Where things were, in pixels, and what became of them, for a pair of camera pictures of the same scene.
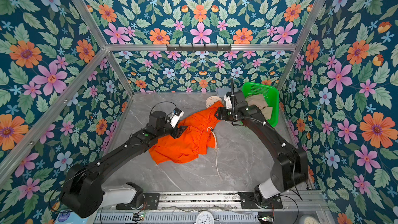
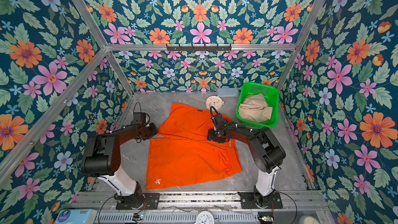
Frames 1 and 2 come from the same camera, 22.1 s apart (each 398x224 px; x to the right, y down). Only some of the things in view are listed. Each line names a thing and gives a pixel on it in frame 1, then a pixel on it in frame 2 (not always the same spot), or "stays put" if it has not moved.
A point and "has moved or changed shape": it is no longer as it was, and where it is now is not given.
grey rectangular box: x=222 y=91 stays put
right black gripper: x=221 y=113 → x=210 y=136
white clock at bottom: x=204 y=217 stays put
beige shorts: x=259 y=101 stays put
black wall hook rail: x=197 y=48 stays put
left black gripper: x=178 y=130 → x=153 y=131
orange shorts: x=199 y=135 has moved or changed shape
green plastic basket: x=271 y=94 stays put
